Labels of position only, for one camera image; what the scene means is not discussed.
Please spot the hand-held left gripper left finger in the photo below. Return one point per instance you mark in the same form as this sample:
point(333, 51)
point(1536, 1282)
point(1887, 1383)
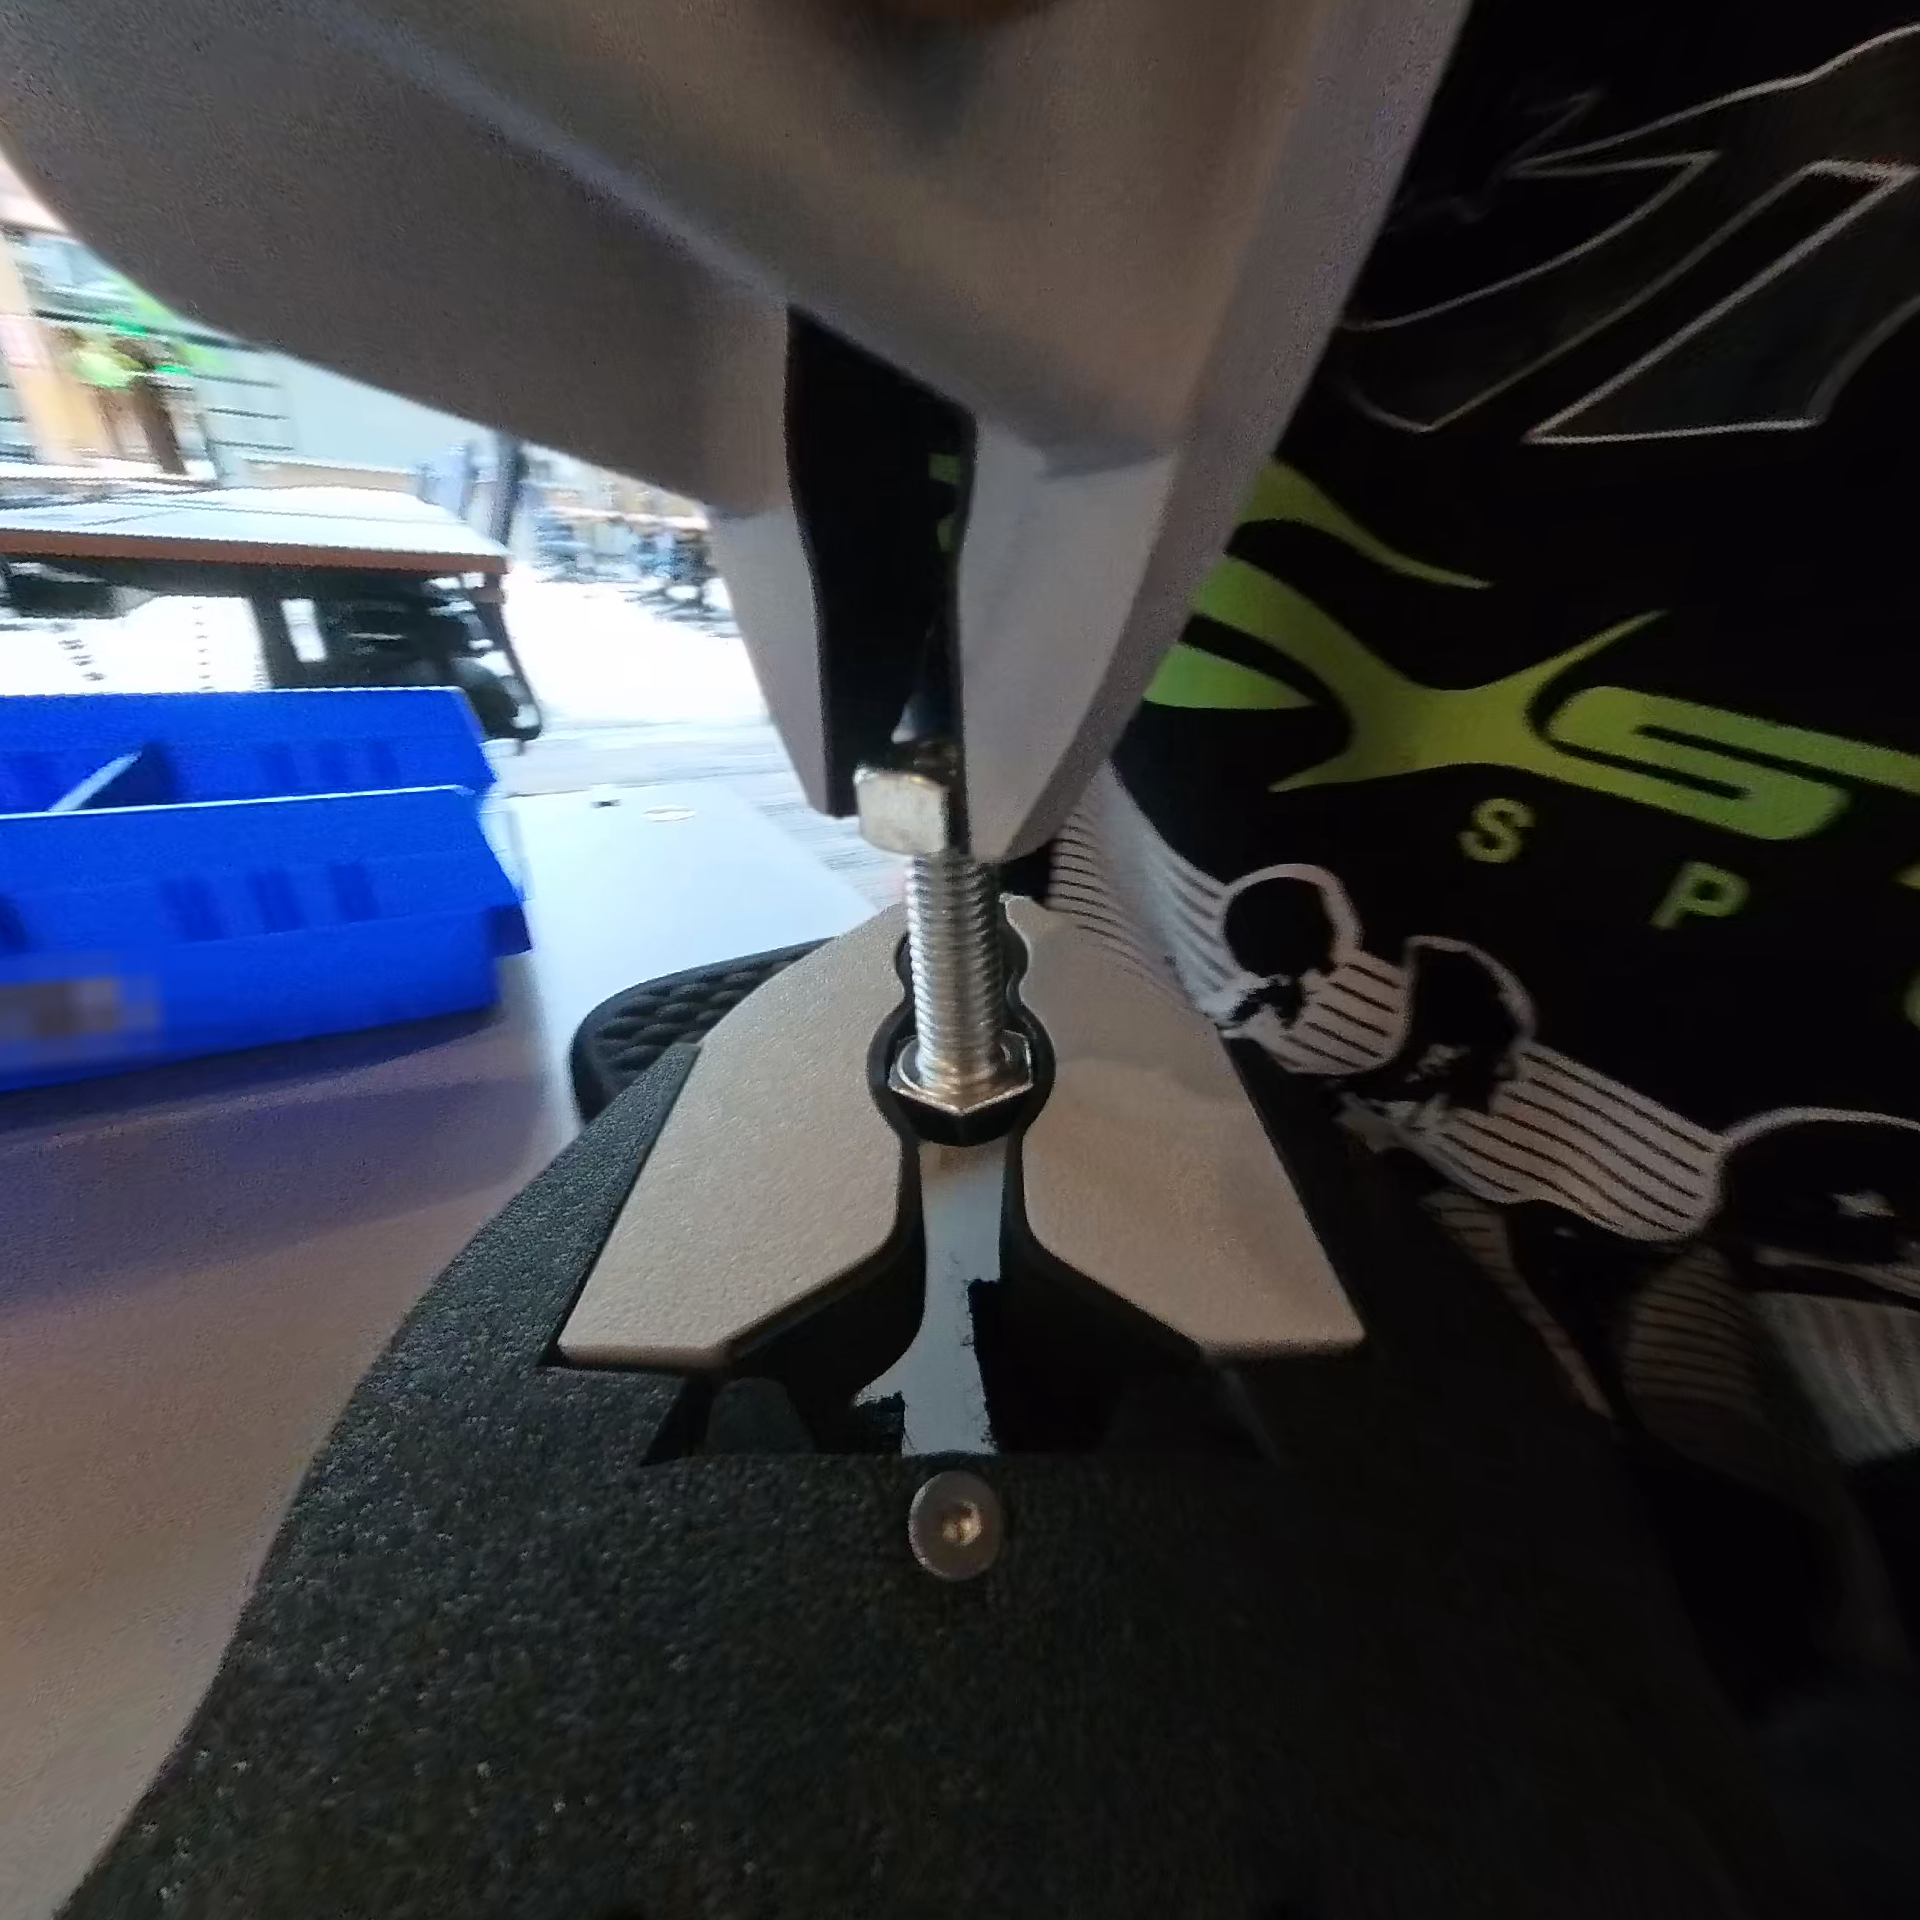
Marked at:
point(751, 1200)

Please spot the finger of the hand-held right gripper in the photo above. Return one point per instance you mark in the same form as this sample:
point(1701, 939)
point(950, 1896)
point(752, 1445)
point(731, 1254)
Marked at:
point(1126, 301)
point(450, 226)

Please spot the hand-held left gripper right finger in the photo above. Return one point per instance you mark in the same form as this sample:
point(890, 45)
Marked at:
point(1170, 1200)

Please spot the silver hex bolt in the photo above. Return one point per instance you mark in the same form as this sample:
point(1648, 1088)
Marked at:
point(953, 962)

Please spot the blue plastic bin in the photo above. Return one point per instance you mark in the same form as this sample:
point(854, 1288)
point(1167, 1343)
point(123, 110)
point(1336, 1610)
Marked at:
point(301, 932)

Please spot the black mesh pad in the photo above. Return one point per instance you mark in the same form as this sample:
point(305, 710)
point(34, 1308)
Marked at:
point(646, 1021)

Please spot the grey desk with wooden edge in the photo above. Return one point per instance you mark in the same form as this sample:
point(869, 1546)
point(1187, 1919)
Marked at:
point(225, 524)

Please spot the black printed shirt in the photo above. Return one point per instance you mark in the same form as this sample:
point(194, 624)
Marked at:
point(1575, 452)

